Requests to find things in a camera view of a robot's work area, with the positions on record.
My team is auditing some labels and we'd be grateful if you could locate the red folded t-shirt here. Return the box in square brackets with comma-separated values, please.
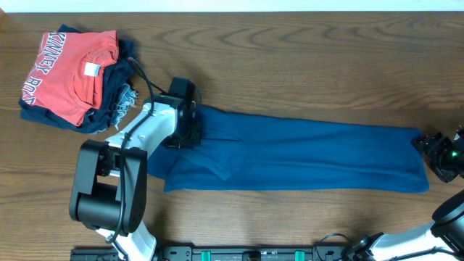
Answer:
[22, 30, 119, 126]

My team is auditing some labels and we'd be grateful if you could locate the navy folded garment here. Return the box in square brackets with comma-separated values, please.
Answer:
[19, 25, 135, 134]

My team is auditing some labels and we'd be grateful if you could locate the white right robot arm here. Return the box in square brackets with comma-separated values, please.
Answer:
[341, 126, 463, 261]

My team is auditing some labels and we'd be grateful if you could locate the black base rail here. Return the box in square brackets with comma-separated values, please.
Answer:
[70, 237, 399, 261]

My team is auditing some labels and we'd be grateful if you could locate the teal blue t-shirt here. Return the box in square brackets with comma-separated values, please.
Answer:
[147, 107, 429, 193]

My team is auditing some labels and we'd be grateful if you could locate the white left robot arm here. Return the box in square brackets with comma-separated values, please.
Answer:
[69, 94, 199, 260]

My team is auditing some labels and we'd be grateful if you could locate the frayed denim garment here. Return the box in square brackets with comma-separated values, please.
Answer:
[111, 83, 138, 130]

